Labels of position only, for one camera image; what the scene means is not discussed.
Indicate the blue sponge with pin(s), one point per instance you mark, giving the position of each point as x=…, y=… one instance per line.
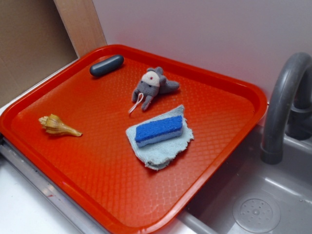
x=158, y=130

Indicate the light blue cloth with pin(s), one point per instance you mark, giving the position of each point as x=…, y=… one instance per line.
x=157, y=156

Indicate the red plastic tray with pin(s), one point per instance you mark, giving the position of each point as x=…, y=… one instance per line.
x=99, y=170

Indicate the grey plush toy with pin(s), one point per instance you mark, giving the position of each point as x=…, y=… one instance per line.
x=152, y=84

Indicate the dark grey capsule object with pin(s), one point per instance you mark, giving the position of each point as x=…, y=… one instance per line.
x=106, y=66

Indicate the tan spiral seashell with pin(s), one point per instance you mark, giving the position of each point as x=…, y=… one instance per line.
x=55, y=126

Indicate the grey plastic sink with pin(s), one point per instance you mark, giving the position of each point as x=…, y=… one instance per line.
x=247, y=196

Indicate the light wooden board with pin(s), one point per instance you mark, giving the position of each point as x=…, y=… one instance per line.
x=82, y=25

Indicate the grey toy faucet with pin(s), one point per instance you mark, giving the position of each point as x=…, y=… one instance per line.
x=290, y=108

